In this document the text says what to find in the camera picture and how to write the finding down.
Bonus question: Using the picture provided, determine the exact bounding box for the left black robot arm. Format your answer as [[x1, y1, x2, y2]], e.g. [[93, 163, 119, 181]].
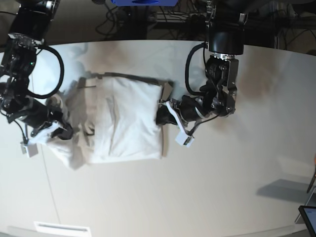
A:
[[105, 0, 248, 144]]

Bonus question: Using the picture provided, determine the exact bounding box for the white label strip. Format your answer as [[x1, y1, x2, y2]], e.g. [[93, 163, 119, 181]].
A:
[[34, 221, 91, 237]]

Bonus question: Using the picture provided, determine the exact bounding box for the white T-shirt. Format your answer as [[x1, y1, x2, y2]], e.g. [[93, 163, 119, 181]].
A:
[[42, 73, 172, 170]]

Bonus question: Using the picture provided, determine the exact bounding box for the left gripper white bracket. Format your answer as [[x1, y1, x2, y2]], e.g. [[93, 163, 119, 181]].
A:
[[155, 95, 208, 139]]

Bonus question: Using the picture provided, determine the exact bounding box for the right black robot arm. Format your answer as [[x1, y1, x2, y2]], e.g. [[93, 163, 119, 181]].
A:
[[0, 0, 69, 145]]

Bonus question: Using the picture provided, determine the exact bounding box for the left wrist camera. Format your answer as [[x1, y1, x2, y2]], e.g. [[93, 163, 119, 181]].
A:
[[175, 132, 195, 148]]

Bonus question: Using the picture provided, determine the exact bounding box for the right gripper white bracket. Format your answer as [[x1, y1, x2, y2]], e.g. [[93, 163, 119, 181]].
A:
[[14, 103, 74, 146]]

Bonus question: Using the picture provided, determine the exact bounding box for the blue box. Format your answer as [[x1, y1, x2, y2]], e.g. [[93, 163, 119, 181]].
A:
[[111, 0, 178, 6]]

